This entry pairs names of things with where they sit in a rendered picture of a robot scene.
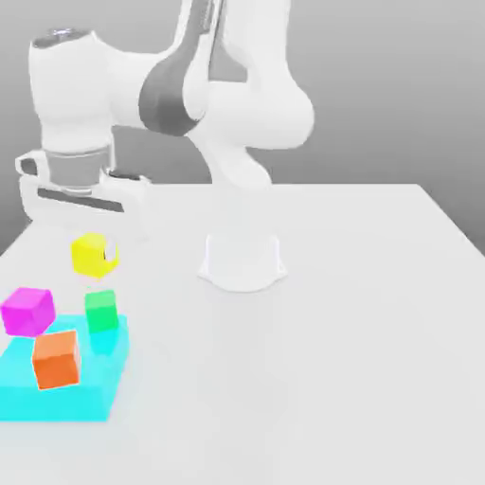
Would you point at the small orange cube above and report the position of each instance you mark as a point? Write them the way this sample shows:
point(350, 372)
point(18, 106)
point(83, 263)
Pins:
point(57, 360)

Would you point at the small green cube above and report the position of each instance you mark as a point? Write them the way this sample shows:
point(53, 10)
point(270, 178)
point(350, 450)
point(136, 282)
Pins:
point(101, 311)

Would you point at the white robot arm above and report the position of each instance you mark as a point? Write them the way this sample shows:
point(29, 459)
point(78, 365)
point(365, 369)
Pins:
point(235, 113)

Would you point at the small magenta cube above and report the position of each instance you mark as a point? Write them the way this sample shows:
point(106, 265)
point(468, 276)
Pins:
point(27, 312)

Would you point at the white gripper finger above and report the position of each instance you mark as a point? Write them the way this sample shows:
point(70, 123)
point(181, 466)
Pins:
point(111, 250)

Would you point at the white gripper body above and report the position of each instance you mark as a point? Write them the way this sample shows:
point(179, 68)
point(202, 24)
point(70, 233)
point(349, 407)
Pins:
point(79, 212)

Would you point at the small yellow cube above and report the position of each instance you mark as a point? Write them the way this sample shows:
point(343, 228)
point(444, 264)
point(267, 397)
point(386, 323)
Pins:
point(89, 254)

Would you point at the large cyan box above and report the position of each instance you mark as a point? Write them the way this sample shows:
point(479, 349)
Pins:
point(75, 398)

